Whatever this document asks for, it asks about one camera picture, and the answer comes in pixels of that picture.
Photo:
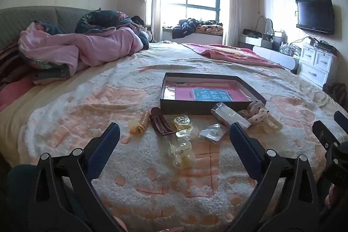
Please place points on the clear earring packet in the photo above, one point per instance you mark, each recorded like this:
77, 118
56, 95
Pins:
213, 132

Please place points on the pink quilt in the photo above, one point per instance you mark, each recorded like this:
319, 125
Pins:
103, 47

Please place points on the black set-top box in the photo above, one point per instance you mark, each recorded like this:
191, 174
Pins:
325, 45

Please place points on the white drawer cabinet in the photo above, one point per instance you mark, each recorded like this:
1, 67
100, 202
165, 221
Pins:
315, 63

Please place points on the striped pillow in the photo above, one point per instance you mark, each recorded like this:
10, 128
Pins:
11, 60

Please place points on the pink printed blanket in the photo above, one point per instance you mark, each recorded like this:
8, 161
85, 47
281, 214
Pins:
231, 54

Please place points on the dark cardboard box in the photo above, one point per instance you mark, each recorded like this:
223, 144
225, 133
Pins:
185, 108

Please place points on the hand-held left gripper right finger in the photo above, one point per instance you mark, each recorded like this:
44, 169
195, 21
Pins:
244, 145

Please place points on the brown hair claw clip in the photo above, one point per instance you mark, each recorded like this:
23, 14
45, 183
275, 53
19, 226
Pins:
161, 123

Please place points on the dark floral quilt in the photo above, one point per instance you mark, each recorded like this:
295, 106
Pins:
98, 17

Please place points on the black wall television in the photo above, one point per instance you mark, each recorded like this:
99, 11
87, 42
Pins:
315, 16

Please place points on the yellow hair clips bag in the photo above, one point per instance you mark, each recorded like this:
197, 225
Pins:
180, 156
182, 123

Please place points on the colourful folded blanket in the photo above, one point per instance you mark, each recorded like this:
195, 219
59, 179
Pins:
212, 28

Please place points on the dark puffer jacket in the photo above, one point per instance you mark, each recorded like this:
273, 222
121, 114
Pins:
185, 26

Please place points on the dotted bow hair clip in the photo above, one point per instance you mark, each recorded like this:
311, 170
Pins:
255, 116

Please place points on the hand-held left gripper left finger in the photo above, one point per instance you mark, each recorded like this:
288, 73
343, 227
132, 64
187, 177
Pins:
106, 145

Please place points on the blue printed card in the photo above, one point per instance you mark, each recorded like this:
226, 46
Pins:
212, 94

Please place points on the person's right hand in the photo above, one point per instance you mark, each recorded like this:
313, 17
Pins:
331, 198

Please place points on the white round mirror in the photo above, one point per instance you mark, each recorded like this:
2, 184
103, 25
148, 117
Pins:
269, 25

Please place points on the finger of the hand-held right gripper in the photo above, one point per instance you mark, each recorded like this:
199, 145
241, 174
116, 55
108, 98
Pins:
342, 117
323, 134

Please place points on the grey padded headboard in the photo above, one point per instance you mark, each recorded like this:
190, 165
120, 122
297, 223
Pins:
27, 17

